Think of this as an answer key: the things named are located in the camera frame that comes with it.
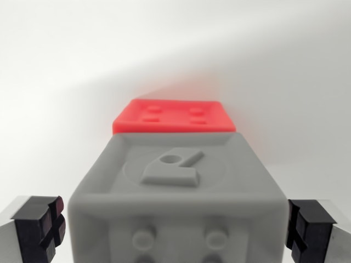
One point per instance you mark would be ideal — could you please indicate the red cube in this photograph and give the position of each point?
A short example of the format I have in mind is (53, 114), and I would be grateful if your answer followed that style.
(175, 116)

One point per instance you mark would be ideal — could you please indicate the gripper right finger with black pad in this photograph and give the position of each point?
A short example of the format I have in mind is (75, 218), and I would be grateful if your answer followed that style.
(315, 233)

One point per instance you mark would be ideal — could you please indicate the grey cube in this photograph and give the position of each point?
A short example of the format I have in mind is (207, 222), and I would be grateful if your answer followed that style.
(175, 191)

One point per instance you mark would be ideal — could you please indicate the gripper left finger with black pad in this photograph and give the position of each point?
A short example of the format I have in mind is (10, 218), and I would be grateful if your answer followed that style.
(30, 233)

